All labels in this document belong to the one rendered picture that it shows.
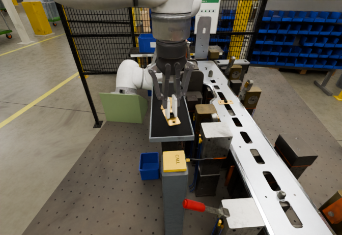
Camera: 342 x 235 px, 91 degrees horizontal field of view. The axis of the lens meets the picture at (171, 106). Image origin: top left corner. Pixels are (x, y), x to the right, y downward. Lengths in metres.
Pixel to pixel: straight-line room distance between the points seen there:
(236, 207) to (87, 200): 0.71
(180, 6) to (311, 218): 0.66
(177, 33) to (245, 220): 0.48
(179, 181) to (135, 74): 0.92
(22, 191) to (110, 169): 1.27
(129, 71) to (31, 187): 1.47
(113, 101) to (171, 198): 0.84
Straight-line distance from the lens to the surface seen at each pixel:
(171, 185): 0.51
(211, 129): 0.65
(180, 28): 0.40
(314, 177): 1.26
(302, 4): 3.43
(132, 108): 1.23
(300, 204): 0.71
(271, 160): 0.78
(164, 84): 0.47
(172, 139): 0.53
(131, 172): 1.03
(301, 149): 0.83
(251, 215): 0.56
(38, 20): 8.28
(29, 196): 2.14
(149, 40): 1.65
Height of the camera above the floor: 1.54
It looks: 36 degrees down
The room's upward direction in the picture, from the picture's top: straight up
